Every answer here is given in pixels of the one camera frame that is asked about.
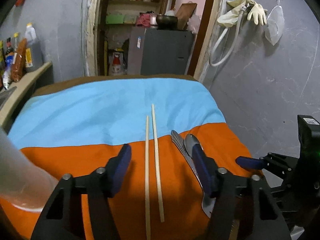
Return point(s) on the steel spoon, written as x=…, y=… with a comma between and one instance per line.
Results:
x=189, y=142
x=207, y=203

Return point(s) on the blue and orange cloth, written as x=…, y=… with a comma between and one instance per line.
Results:
x=78, y=129

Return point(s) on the large soy sauce jug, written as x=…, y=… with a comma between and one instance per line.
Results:
x=33, y=53

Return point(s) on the cream rubber gloves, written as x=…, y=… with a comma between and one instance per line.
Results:
x=253, y=10

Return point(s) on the clear hanging plastic bag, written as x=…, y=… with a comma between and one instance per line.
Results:
x=275, y=24

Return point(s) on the grey cabinet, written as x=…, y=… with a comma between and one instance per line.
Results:
x=153, y=51

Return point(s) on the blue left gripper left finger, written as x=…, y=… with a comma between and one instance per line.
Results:
x=116, y=169

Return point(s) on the translucent plastic cup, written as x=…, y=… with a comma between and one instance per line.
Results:
x=23, y=184

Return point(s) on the red white bag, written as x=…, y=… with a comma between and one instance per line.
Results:
x=117, y=65

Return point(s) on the wooden chopstick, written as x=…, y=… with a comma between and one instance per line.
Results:
x=147, y=190
x=157, y=166

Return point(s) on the dark bowl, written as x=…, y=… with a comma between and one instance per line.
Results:
x=166, y=22

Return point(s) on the wooden cutting board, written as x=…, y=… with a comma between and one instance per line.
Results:
x=183, y=14

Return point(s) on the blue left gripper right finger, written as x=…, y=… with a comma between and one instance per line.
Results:
x=206, y=169

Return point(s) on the blue white salt bag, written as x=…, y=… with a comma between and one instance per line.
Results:
x=7, y=80

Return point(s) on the stainless steel sink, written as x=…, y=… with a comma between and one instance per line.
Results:
x=5, y=95

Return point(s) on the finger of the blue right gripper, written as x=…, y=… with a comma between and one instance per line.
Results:
x=250, y=163

